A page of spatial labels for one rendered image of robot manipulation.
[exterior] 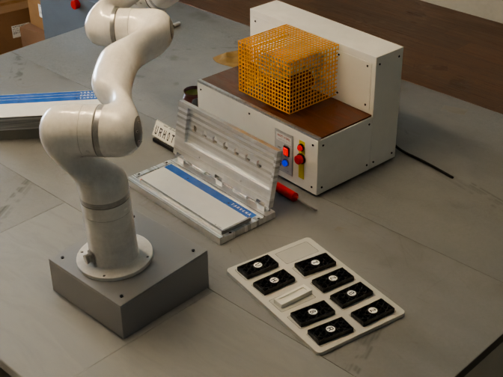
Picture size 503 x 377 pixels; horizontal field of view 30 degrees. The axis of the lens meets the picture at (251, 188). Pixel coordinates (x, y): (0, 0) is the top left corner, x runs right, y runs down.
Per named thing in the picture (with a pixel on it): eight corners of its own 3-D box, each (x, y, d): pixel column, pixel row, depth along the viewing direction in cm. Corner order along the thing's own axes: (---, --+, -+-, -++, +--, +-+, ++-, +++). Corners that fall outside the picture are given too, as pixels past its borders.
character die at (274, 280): (253, 286, 239) (253, 282, 238) (283, 272, 243) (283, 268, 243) (264, 295, 235) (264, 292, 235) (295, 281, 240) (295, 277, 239)
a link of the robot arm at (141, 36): (71, 167, 215) (141, 169, 212) (59, 128, 206) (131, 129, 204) (120, 34, 249) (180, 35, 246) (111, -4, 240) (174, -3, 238)
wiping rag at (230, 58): (235, 72, 354) (235, 68, 353) (208, 57, 366) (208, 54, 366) (281, 57, 366) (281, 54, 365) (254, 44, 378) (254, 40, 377)
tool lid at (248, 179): (179, 99, 286) (183, 99, 287) (172, 157, 293) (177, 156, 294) (278, 151, 257) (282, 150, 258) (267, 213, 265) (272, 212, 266)
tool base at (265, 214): (126, 184, 284) (125, 173, 283) (180, 161, 296) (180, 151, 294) (219, 244, 256) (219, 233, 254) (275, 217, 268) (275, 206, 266)
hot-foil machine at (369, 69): (197, 134, 312) (193, 25, 292) (286, 98, 335) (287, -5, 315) (366, 226, 264) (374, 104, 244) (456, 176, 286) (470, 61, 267)
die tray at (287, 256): (225, 272, 245) (225, 269, 245) (308, 239, 258) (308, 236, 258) (318, 357, 217) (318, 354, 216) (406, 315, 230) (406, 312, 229)
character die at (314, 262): (294, 266, 246) (294, 262, 245) (325, 256, 250) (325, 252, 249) (304, 276, 242) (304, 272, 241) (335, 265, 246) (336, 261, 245)
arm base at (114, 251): (98, 292, 223) (86, 228, 212) (63, 253, 236) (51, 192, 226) (167, 261, 231) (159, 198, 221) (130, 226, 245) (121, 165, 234)
